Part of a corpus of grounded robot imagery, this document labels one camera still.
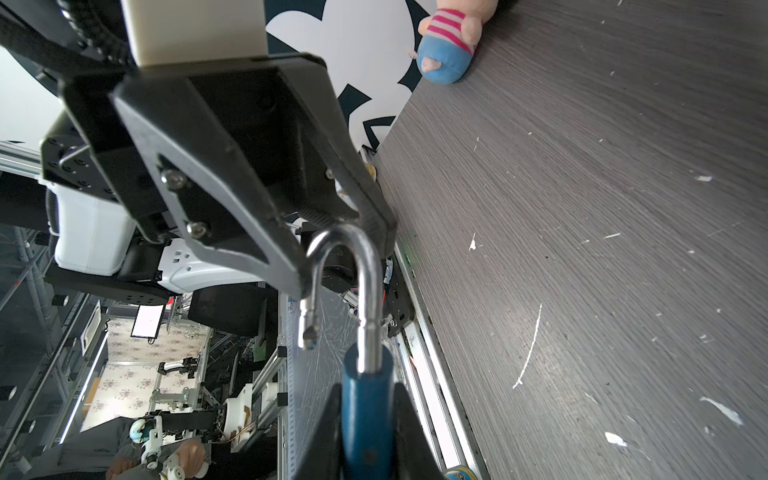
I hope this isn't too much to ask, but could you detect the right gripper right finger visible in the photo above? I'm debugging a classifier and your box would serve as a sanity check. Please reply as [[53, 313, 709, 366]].
[[392, 383, 445, 480]]

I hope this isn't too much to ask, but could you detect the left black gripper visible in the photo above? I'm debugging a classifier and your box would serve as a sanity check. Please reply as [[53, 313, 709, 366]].
[[43, 53, 398, 297]]

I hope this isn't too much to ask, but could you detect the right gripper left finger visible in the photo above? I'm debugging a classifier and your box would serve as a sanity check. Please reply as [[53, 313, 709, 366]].
[[294, 384, 343, 480]]

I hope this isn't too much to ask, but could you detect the blue padlock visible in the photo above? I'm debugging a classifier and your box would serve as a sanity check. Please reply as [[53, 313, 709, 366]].
[[298, 224, 394, 479]]

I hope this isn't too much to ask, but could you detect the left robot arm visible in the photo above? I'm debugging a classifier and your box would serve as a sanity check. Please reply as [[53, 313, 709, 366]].
[[1, 1, 397, 305]]

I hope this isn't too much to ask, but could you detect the gold metal tin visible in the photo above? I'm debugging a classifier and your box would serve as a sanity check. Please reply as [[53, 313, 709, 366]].
[[443, 465, 478, 480]]

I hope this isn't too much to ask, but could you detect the plush doll striped shirt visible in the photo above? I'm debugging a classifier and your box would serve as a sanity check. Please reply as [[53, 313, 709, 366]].
[[412, 0, 499, 85]]

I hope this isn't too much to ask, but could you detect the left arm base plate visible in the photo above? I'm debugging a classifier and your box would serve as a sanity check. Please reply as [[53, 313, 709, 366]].
[[335, 239, 416, 340]]

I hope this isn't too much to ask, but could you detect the white slotted cable duct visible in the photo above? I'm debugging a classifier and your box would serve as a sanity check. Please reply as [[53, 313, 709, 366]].
[[277, 293, 295, 480]]

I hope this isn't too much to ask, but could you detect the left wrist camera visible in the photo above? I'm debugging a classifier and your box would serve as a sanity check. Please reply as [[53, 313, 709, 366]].
[[121, 0, 268, 68]]

